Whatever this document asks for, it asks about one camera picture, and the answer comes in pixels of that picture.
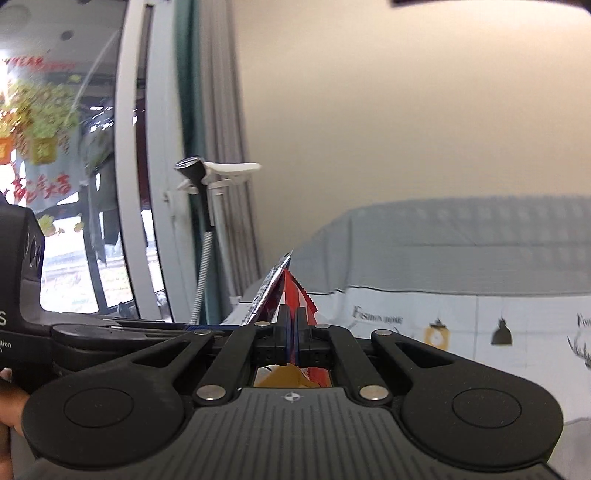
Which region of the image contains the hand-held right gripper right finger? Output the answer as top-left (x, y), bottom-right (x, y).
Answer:
top-left (295, 307), bottom-right (523, 403)

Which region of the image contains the black garment steamer head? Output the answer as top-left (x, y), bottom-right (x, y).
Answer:
top-left (174, 156), bottom-right (214, 228)

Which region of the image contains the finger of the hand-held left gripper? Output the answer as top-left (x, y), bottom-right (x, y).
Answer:
top-left (99, 315), bottom-right (242, 335)

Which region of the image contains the white window frame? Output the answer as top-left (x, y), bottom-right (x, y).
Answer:
top-left (115, 0), bottom-right (197, 325)

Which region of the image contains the teal curtain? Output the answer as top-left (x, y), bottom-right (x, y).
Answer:
top-left (174, 0), bottom-right (218, 325)

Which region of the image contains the large red snack packet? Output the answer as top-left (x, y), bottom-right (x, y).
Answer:
top-left (239, 250), bottom-right (334, 389)

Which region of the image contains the grey curtain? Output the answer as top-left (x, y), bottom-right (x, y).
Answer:
top-left (193, 0), bottom-right (262, 303)

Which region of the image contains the grey printed bed sheet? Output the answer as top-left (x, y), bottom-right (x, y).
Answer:
top-left (221, 196), bottom-right (591, 480)

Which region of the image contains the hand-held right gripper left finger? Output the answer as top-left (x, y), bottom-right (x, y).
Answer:
top-left (68, 305), bottom-right (293, 403)

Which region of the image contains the white plastic hanger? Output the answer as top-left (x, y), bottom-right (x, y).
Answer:
top-left (177, 161), bottom-right (263, 197)

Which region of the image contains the person's left hand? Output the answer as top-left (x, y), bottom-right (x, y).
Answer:
top-left (0, 367), bottom-right (31, 480)

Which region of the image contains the red yellow window decal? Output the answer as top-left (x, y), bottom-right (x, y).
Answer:
top-left (0, 54), bottom-right (83, 210)

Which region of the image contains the hanging dark garment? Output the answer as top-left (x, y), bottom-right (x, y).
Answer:
top-left (80, 105), bottom-right (123, 265)

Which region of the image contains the braided steamer hose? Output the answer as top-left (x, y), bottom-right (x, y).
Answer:
top-left (189, 230), bottom-right (214, 325)

